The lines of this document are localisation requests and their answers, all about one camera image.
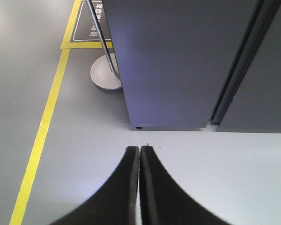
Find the fridge door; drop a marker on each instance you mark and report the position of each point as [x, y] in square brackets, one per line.
[174, 56]

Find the yellow floor tape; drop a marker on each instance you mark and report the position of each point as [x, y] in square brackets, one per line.
[37, 149]

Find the dark grey fridge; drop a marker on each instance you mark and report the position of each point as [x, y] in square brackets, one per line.
[250, 100]

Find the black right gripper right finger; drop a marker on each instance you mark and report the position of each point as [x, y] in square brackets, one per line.
[163, 201]

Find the silver sign stand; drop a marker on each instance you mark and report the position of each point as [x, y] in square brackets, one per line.
[103, 73]

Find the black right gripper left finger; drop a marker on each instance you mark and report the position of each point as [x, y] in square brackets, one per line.
[114, 203]

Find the dark floor label sign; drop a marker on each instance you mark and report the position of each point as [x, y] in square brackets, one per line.
[85, 29]

